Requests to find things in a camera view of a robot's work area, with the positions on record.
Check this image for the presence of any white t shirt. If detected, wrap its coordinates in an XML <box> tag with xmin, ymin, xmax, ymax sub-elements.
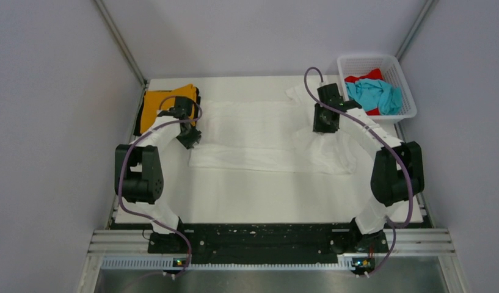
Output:
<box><xmin>189</xmin><ymin>85</ymin><xmax>357</xmax><ymax>175</ymax></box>

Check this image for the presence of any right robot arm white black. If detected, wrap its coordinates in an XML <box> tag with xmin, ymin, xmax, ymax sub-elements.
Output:
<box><xmin>313</xmin><ymin>84</ymin><xmax>424</xmax><ymax>251</ymax></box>

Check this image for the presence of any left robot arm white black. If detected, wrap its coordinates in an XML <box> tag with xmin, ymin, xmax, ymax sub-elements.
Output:
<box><xmin>114</xmin><ymin>95</ymin><xmax>203</xmax><ymax>252</ymax></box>

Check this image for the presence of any folded black t shirt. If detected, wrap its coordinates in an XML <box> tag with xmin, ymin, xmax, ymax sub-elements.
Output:
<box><xmin>133</xmin><ymin>88</ymin><xmax>202</xmax><ymax>137</ymax></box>

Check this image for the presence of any cyan t shirt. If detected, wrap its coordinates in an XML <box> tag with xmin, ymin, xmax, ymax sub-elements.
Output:
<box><xmin>345</xmin><ymin>79</ymin><xmax>402</xmax><ymax>115</ymax></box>

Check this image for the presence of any folded orange t shirt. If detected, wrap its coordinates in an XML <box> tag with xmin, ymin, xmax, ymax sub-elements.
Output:
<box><xmin>140</xmin><ymin>84</ymin><xmax>198</xmax><ymax>136</ymax></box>

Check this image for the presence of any white plastic basket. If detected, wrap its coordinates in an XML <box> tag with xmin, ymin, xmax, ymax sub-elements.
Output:
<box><xmin>337</xmin><ymin>54</ymin><xmax>417</xmax><ymax>123</ymax></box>

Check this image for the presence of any red t shirt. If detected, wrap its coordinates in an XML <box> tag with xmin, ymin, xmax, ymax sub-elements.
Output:
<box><xmin>344</xmin><ymin>68</ymin><xmax>384</xmax><ymax>115</ymax></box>

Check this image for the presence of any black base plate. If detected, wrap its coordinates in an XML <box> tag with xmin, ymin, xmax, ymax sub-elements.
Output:
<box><xmin>148</xmin><ymin>222</ymin><xmax>388</xmax><ymax>265</ymax></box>

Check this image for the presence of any left corner metal post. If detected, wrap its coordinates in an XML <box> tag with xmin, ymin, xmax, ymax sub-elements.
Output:
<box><xmin>91</xmin><ymin>0</ymin><xmax>147</xmax><ymax>87</ymax></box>

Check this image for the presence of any corner metal post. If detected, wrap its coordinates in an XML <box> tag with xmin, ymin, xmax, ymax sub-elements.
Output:
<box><xmin>91</xmin><ymin>0</ymin><xmax>147</xmax><ymax>87</ymax></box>
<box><xmin>395</xmin><ymin>0</ymin><xmax>439</xmax><ymax>62</ymax></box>

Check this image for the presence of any white slotted cable duct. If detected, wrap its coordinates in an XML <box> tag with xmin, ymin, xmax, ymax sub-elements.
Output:
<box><xmin>101</xmin><ymin>256</ymin><xmax>355</xmax><ymax>270</ymax></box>

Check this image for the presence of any right corner metal post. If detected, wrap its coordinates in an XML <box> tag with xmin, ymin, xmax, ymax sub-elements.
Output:
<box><xmin>395</xmin><ymin>0</ymin><xmax>439</xmax><ymax>62</ymax></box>

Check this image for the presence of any aluminium rail frame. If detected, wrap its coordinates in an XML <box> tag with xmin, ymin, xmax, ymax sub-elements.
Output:
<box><xmin>88</xmin><ymin>228</ymin><xmax>456</xmax><ymax>256</ymax></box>

